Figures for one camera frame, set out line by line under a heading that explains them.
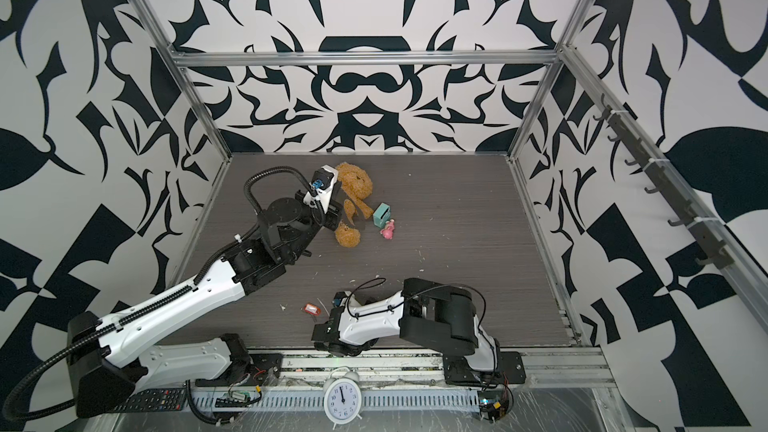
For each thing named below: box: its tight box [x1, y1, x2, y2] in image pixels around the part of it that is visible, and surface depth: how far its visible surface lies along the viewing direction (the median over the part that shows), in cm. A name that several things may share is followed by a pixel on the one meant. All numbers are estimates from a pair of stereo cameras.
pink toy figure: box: [380, 219, 395, 240], surface depth 98 cm
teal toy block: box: [373, 203, 391, 228], surface depth 101 cm
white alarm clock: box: [323, 366, 363, 430], surface depth 70 cm
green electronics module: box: [478, 388, 509, 423], surface depth 73 cm
